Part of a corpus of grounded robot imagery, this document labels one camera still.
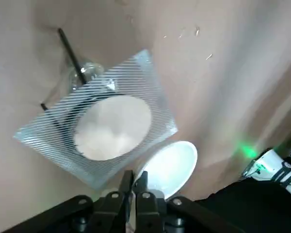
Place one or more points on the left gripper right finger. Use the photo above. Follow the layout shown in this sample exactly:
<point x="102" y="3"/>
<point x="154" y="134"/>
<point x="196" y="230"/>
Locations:
<point x="150" y="213"/>

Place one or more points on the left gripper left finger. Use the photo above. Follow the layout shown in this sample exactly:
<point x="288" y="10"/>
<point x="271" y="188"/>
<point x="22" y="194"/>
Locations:
<point x="109" y="211"/>

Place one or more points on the small white crucible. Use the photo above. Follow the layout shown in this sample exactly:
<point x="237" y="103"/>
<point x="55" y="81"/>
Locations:
<point x="174" y="165"/>

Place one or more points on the clear glass lamp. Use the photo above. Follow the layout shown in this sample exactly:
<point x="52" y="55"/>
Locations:
<point x="92" y="70"/>

